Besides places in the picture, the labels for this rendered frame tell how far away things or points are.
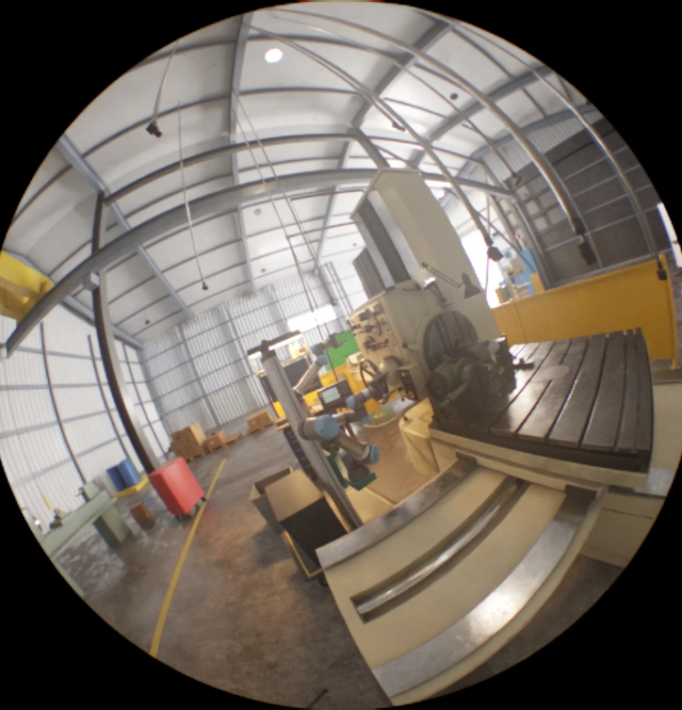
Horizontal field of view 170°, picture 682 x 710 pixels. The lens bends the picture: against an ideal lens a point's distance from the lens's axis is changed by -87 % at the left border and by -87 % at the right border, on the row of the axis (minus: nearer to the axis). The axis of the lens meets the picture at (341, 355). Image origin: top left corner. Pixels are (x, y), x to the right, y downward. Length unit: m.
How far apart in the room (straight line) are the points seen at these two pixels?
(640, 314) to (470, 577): 3.11
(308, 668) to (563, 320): 4.18
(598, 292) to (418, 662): 3.41
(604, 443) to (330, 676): 1.79
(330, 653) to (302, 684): 0.30
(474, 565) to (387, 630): 0.40
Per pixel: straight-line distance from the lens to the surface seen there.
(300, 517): 1.53
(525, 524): 1.14
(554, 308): 3.52
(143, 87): 7.11
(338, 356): 5.61
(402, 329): 1.62
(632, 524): 1.59
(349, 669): 1.80
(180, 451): 9.04
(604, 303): 3.39
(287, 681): 1.97
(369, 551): 1.24
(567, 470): 1.09
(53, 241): 10.73
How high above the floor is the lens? 1.65
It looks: 3 degrees down
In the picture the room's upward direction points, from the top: 23 degrees counter-clockwise
